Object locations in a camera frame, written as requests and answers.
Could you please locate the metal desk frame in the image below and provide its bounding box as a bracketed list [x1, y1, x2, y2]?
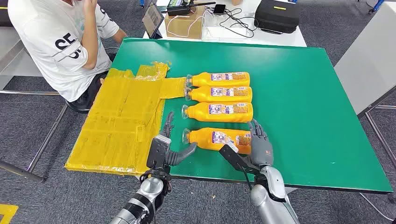
[0, 90, 68, 183]

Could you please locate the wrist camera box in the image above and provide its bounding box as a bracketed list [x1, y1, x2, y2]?
[146, 134, 172, 169]
[219, 142, 259, 175]

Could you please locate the orange detergent bottle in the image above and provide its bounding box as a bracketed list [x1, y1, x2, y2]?
[182, 127, 252, 155]
[184, 86, 253, 103]
[185, 71, 251, 88]
[181, 102, 254, 123]

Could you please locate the grey side table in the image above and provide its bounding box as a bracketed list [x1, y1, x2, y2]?
[333, 1, 396, 117]

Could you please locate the yellow taped cardboard sheet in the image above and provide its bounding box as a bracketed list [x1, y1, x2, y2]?
[64, 61, 187, 176]

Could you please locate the person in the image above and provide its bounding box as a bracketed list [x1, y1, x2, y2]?
[7, 0, 128, 113]

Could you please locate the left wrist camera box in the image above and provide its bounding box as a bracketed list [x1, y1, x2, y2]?
[146, 134, 172, 169]

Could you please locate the black cable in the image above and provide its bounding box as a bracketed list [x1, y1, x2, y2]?
[213, 7, 259, 39]

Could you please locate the person's right hand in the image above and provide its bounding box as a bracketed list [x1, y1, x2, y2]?
[81, 0, 99, 14]

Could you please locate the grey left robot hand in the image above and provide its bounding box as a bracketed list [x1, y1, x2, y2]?
[159, 111, 198, 169]

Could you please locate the black tablet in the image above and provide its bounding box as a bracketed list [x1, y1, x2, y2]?
[141, 1, 165, 40]

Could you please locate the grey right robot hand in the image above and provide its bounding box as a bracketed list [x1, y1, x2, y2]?
[247, 119, 275, 169]

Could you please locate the clear plastic box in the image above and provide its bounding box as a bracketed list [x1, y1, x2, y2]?
[201, 12, 257, 41]

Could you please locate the black radio handset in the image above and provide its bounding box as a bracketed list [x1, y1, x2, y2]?
[166, 0, 216, 17]

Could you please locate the green table board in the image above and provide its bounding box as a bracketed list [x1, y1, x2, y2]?
[110, 37, 394, 195]

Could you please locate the white floor cable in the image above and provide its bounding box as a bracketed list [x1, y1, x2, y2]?
[360, 193, 396, 222]

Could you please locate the yellow floor tape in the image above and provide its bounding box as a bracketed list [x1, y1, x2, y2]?
[0, 203, 19, 224]

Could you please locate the metal side table frame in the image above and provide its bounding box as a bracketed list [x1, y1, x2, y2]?
[357, 85, 396, 170]

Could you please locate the black carrying case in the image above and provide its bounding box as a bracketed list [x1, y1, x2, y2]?
[254, 0, 301, 35]

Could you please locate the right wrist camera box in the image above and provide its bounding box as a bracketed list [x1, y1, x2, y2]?
[219, 142, 259, 175]

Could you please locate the brown cardboard box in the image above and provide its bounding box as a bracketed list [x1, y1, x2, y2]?
[164, 6, 205, 40]

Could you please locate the white desk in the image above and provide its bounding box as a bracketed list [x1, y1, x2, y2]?
[142, 0, 307, 48]

